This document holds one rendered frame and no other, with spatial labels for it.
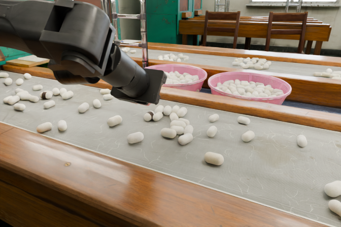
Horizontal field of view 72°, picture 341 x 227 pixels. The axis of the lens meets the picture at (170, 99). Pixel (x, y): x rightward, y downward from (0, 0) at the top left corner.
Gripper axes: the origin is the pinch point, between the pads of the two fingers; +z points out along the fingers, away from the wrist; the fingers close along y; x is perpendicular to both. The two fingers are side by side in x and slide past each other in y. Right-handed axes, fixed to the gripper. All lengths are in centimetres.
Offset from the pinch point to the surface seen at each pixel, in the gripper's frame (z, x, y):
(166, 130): 2.2, 6.5, -3.8
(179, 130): 4.1, 5.8, -6.2
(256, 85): 40.8, -20.6, -18.2
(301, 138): 9.8, 1.0, -31.1
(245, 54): 70, -48, -8
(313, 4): 394, -326, -71
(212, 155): -1.5, 9.5, -15.8
